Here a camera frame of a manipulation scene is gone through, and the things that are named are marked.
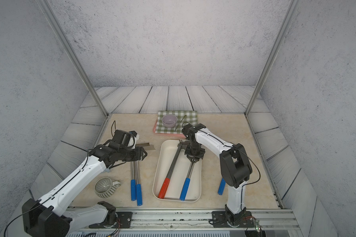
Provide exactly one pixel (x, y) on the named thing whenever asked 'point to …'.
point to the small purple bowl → (169, 120)
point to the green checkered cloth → (191, 118)
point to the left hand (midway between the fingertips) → (146, 154)
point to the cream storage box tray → (165, 151)
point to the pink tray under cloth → (155, 126)
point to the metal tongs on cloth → (177, 126)
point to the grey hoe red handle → (182, 144)
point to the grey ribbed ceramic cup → (105, 187)
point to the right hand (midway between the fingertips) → (191, 160)
